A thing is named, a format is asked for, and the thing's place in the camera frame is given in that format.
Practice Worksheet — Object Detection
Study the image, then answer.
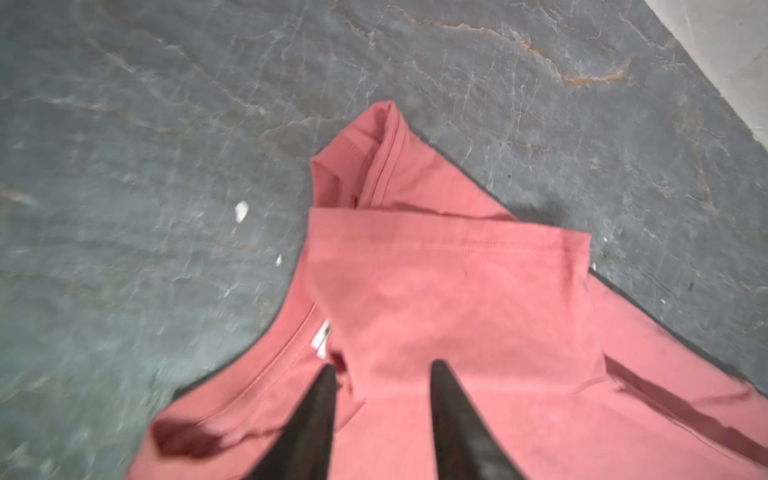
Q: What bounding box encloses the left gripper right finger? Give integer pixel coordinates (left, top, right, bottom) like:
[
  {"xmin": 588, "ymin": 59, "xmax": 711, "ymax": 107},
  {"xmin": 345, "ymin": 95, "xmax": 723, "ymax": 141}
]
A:
[{"xmin": 430, "ymin": 360, "xmax": 525, "ymax": 480}]

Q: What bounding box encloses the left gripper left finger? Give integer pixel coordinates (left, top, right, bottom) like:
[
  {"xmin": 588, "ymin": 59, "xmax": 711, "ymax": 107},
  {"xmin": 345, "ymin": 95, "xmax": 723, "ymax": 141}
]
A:
[{"xmin": 245, "ymin": 365, "xmax": 337, "ymax": 480}]

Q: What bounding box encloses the dark pink t-shirt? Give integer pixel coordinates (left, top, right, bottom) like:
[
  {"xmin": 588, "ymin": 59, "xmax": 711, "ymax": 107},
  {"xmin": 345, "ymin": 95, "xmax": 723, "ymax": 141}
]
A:
[{"xmin": 126, "ymin": 102, "xmax": 767, "ymax": 479}]

